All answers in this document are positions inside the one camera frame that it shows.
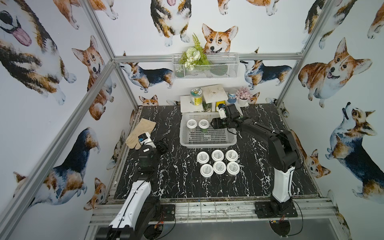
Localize white plastic perforated basket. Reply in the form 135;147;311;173
180;112;237;149

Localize yogurt cup row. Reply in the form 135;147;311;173
227;162;240;176
211;150;225;162
199;119;210;133
187;119;198;133
213;161;227;175
226;150;239;162
197;151;210;165
200;164;214;178

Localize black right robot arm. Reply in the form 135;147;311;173
211;104;300;216

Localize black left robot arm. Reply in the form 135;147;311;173
95;138;166;240

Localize blue white small jar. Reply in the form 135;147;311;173
228;88;237;104

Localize pink flower pot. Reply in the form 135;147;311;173
236;87;252;106

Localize small green plant pot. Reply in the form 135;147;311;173
203;102;212;112

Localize beige work glove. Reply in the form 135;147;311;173
126;118;156;150

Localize white wooden tiered shelf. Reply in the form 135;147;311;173
179;84;250;121

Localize yellow sunflower seed can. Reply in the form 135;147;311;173
190;88;203;106

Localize artificial green fern flowers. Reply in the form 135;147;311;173
179;33;211;71

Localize white wire wall basket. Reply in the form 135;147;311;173
172;53;240;79

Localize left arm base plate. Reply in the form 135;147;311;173
151;204;176;222

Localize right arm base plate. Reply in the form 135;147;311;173
255;200;298;219

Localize aluminium frame rail front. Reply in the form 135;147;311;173
90;198;337;226

